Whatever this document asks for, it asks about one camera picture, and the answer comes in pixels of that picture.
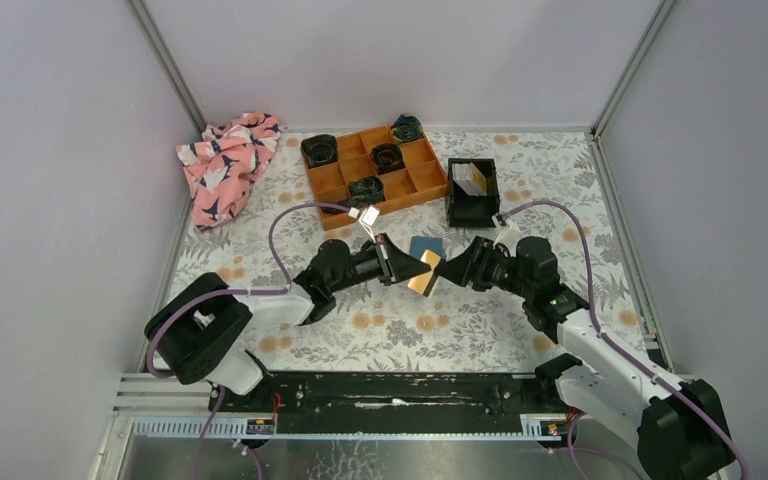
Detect aluminium front rail frame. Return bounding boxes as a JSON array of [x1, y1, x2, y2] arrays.
[[89, 374, 730, 480]]

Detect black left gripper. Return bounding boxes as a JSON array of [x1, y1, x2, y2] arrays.
[[327, 232, 429, 295]]

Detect stack of cards in box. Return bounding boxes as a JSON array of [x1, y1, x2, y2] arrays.
[[451, 161, 489, 197]]

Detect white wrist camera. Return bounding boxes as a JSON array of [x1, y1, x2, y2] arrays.
[[492, 213, 523, 250], [356, 205, 381, 242]]

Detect pink patterned cloth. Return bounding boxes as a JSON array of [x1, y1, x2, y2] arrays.
[[175, 112, 281, 231]]

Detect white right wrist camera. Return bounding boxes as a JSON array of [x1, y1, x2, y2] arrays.
[[492, 213, 523, 250]]

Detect floral table mat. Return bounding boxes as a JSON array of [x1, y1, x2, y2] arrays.
[[169, 132, 645, 372]]

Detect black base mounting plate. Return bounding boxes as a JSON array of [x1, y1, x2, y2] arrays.
[[209, 371, 571, 435]]

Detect rolled green tie top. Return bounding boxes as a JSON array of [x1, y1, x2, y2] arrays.
[[390, 114, 424, 145]]

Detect rolled green tie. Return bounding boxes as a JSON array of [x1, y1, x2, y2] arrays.
[[390, 114, 424, 145], [341, 176, 386, 209]]

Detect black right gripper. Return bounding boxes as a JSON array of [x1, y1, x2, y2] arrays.
[[433, 236, 533, 300]]

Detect rolled green tie front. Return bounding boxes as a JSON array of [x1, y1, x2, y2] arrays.
[[341, 176, 386, 209]]

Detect rolled dark tie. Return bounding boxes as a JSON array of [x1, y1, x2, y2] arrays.
[[370, 143, 405, 175], [300, 134, 339, 169]]

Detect blue leather card holder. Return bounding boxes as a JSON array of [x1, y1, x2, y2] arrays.
[[409, 236, 446, 259]]

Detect rolled dark tie far left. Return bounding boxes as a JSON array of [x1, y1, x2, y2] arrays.
[[300, 134, 339, 169]]

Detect wooden compartment tray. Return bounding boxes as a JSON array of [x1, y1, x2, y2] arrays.
[[302, 125, 448, 230]]

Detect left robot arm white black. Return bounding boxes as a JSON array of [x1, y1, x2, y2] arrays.
[[144, 234, 432, 411]]

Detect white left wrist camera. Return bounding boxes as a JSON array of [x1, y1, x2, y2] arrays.
[[356, 205, 381, 242]]

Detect rolled dark tie centre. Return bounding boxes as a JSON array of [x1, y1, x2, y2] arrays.
[[370, 143, 405, 175]]

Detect black card box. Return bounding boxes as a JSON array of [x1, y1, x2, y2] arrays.
[[446, 158, 500, 228]]

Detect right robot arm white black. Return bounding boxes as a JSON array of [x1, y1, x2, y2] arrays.
[[435, 236, 737, 479]]

